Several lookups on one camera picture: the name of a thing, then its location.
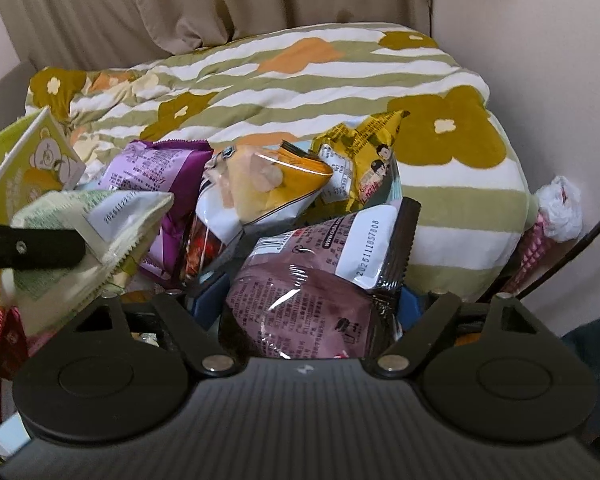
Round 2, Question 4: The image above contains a maroon snack bag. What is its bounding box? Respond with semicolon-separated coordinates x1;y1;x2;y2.
226;197;420;360

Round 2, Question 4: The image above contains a pale green snack bag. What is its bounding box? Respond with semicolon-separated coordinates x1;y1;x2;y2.
2;190;174;336

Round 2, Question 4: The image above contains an orange white chip bag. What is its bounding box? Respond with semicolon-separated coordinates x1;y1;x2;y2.
181;141;334;284

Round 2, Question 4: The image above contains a purple snack bag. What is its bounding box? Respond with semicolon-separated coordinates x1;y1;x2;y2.
97;140;213;287

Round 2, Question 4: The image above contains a yellow snack bag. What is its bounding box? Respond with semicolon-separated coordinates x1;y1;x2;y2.
302;110;405;223

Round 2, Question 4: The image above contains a green cardboard box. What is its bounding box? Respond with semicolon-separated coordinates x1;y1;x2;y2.
0;107;85;224

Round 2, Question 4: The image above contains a pink patterned cloth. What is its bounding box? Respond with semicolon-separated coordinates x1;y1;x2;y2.
502;212;556;294

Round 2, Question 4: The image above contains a striped floral blanket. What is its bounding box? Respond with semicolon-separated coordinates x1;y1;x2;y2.
24;23;532;300

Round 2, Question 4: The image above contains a white plastic bag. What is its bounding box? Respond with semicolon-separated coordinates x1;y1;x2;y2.
534;176;583;244

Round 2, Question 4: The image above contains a beige curtain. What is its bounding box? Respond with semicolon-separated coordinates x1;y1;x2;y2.
0;0;431;70

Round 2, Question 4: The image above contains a black cable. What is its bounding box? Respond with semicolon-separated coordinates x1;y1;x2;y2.
517;199;600;302

